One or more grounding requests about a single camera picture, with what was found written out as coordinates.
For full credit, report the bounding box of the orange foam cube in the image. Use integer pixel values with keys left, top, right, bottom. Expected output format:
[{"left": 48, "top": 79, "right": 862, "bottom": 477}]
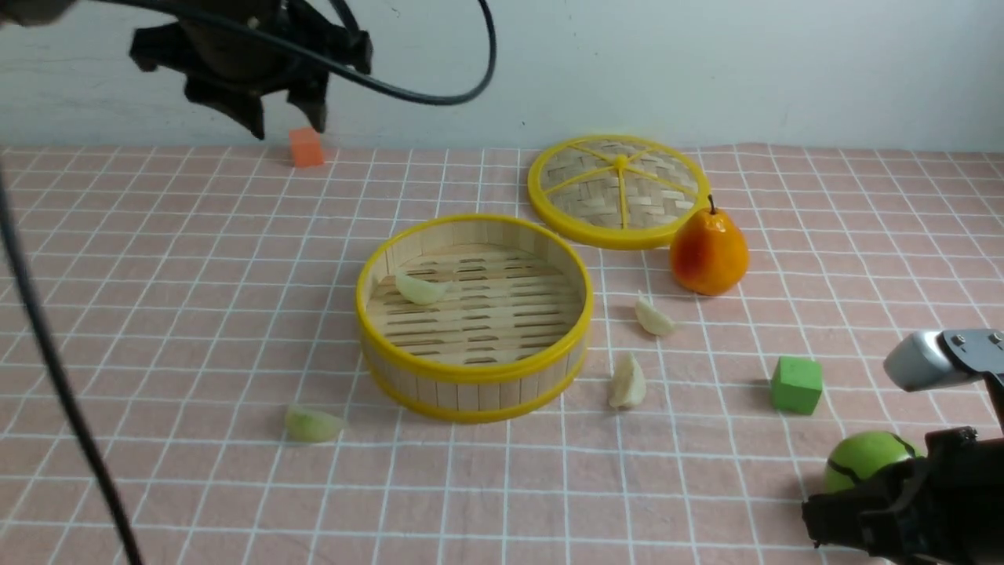
[{"left": 288, "top": 126, "right": 326, "bottom": 168}]

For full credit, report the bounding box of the orange toy pear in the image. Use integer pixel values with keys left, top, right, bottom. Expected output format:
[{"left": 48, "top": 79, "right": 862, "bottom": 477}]
[{"left": 668, "top": 196, "right": 751, "bottom": 297}]

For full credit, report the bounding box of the pink checkered tablecloth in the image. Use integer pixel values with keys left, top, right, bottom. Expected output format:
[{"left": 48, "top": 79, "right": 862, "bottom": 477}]
[{"left": 2, "top": 144, "right": 1003, "bottom": 564}]

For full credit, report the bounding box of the green foam cube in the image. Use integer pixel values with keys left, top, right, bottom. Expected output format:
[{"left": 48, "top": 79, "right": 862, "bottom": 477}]
[{"left": 769, "top": 356, "right": 824, "bottom": 416}]

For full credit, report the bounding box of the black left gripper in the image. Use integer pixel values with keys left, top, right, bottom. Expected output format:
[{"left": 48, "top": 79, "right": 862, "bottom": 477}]
[{"left": 129, "top": 1, "right": 373, "bottom": 140}]

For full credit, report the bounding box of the yellow bamboo steamer tray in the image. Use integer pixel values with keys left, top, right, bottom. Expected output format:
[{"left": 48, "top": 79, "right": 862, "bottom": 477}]
[{"left": 355, "top": 214, "right": 595, "bottom": 423}]

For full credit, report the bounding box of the green toy watermelon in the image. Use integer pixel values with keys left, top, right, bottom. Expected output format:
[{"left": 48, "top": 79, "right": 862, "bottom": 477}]
[{"left": 824, "top": 430, "right": 926, "bottom": 494}]

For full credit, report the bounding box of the white dumpling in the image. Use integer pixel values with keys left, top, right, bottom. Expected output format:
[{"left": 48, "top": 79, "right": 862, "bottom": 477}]
[
  {"left": 607, "top": 352, "right": 648, "bottom": 409},
  {"left": 634, "top": 292, "right": 677, "bottom": 337}
]

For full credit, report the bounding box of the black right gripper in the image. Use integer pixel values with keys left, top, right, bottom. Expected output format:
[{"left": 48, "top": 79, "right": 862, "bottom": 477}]
[{"left": 801, "top": 427, "right": 1003, "bottom": 564}]

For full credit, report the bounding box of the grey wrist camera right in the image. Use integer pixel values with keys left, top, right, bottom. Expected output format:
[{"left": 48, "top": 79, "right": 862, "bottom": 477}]
[{"left": 882, "top": 329, "right": 1003, "bottom": 392}]

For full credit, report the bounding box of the green dumpling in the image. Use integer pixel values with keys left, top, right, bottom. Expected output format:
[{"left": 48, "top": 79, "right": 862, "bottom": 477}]
[
  {"left": 395, "top": 271, "right": 453, "bottom": 305},
  {"left": 284, "top": 404, "right": 347, "bottom": 444}
]

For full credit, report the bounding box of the yellow bamboo steamer lid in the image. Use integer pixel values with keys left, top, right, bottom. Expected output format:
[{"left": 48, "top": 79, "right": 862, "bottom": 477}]
[{"left": 525, "top": 135, "right": 711, "bottom": 250}]

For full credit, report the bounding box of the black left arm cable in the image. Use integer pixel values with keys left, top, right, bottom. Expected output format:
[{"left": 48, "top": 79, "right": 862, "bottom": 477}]
[{"left": 0, "top": 0, "right": 498, "bottom": 565}]

